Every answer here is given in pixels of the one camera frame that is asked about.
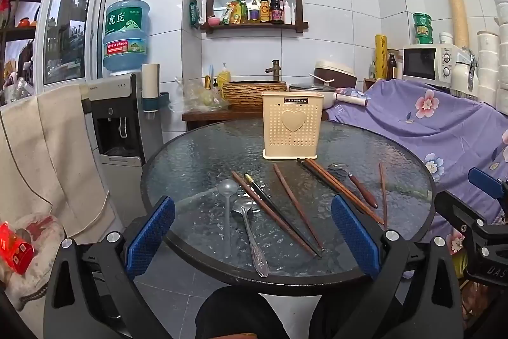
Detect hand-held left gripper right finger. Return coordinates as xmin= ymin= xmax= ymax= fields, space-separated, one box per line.
xmin=331 ymin=194 xmax=465 ymax=339

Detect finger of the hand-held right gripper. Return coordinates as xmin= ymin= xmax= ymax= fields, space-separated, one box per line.
xmin=467 ymin=167 xmax=508 ymax=201
xmin=434 ymin=191 xmax=508 ymax=245

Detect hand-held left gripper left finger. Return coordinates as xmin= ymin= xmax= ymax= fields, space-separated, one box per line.
xmin=43 ymin=196 xmax=176 ymax=339

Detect wooden-handled metal spoon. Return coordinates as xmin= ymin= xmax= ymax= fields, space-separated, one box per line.
xmin=328 ymin=163 xmax=379 ymax=210

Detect brown wooden chopstick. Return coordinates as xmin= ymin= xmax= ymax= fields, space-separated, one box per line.
xmin=273 ymin=163 xmax=315 ymax=241
xmin=309 ymin=158 xmax=386 ymax=226
xmin=302 ymin=159 xmax=376 ymax=216
xmin=231 ymin=171 xmax=318 ymax=257
xmin=378 ymin=163 xmax=389 ymax=229

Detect clear plastic spoon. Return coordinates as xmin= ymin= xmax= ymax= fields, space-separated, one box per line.
xmin=217 ymin=180 xmax=239 ymax=259

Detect all-metal spoon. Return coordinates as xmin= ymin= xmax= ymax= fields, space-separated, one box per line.
xmin=232 ymin=198 xmax=270 ymax=278

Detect cream plastic utensil holder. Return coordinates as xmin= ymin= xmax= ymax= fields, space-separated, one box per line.
xmin=261 ymin=92 xmax=318 ymax=159

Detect purple floral cloth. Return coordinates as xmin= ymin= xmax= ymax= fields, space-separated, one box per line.
xmin=325 ymin=79 xmax=508 ymax=257

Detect person's right leg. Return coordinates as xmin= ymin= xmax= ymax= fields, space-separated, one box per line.
xmin=310 ymin=285 xmax=350 ymax=339

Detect person's leg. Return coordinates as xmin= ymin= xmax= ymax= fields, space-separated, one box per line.
xmin=310 ymin=285 xmax=350 ymax=339
xmin=194 ymin=285 xmax=291 ymax=339

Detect white and red cloth bag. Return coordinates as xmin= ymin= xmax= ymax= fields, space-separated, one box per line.
xmin=0 ymin=212 xmax=67 ymax=313

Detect white electric kettle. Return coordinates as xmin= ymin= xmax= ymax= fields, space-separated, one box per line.
xmin=450 ymin=49 xmax=481 ymax=98

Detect stacks of white paper cups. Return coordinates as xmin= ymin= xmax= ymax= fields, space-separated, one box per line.
xmin=475 ymin=0 xmax=508 ymax=106

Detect person's left leg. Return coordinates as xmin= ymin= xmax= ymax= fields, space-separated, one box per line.
xmin=194 ymin=285 xmax=291 ymax=339

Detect grey water dispenser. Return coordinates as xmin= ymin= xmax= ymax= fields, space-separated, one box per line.
xmin=80 ymin=72 xmax=164 ymax=230

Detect teal cup holder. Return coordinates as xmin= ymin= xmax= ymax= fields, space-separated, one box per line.
xmin=142 ymin=93 xmax=171 ymax=120

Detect beige cloth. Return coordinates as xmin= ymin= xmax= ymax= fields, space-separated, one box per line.
xmin=0 ymin=85 xmax=117 ymax=242

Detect white microwave oven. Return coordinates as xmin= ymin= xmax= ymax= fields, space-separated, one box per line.
xmin=402 ymin=44 xmax=462 ymax=88

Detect dark wooden counter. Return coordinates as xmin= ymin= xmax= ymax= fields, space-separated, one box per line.
xmin=182 ymin=106 xmax=330 ymax=132

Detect red packet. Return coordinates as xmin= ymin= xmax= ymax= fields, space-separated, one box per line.
xmin=0 ymin=222 xmax=35 ymax=277

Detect clear plastic bag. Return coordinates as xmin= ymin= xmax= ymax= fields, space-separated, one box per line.
xmin=170 ymin=79 xmax=230 ymax=114

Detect brown glass bottle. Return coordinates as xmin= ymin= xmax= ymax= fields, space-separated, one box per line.
xmin=386 ymin=52 xmax=398 ymax=81

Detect white pan with glass lid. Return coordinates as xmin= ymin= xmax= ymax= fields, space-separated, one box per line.
xmin=288 ymin=82 xmax=368 ymax=110

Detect brown and white rice cooker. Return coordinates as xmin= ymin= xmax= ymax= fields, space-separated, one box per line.
xmin=309 ymin=60 xmax=358 ymax=90

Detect yellow roll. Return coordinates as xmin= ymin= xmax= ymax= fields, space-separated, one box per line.
xmin=375 ymin=35 xmax=388 ymax=81

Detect yellow soap pump bottle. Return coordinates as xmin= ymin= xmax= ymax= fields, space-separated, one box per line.
xmin=217 ymin=63 xmax=231 ymax=92

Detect woven pattern wash basin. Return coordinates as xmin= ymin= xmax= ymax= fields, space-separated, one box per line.
xmin=221 ymin=80 xmax=287 ymax=110

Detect tall beige cup stack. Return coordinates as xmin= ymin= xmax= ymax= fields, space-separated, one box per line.
xmin=443 ymin=0 xmax=471 ymax=48

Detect bronze faucet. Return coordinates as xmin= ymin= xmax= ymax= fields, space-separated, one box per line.
xmin=265 ymin=60 xmax=282 ymax=82

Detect blue water jug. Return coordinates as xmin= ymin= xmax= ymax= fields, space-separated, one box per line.
xmin=102 ymin=0 xmax=152 ymax=76

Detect wooden framed mirror shelf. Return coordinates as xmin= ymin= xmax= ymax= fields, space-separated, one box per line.
xmin=200 ymin=0 xmax=306 ymax=35

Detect dark storage shelf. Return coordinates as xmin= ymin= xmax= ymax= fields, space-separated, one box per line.
xmin=0 ymin=0 xmax=45 ymax=106

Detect dark soy sauce bottle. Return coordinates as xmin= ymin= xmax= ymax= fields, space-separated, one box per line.
xmin=270 ymin=0 xmax=285 ymax=24

